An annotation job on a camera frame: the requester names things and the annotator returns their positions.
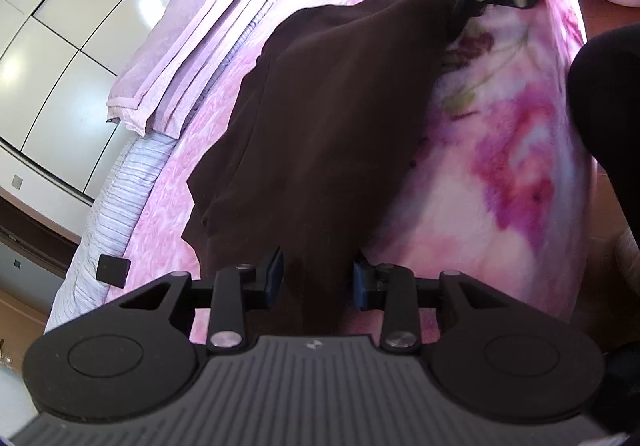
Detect dark brown garment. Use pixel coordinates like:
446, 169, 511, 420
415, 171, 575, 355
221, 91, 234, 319
182, 0, 458, 336

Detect small black square object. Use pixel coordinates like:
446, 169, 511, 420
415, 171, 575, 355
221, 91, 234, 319
96, 254, 131, 289

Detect pink floral blanket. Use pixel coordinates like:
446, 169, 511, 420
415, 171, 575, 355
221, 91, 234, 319
125, 0, 593, 319

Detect light striped bed sheet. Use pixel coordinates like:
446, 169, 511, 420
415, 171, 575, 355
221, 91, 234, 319
44, 132, 177, 331

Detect folded pink quilt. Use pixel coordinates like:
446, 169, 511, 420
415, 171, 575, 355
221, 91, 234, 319
106, 0, 275, 139

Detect white wardrobe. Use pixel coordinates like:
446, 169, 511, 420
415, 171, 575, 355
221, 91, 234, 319
1, 0, 170, 239

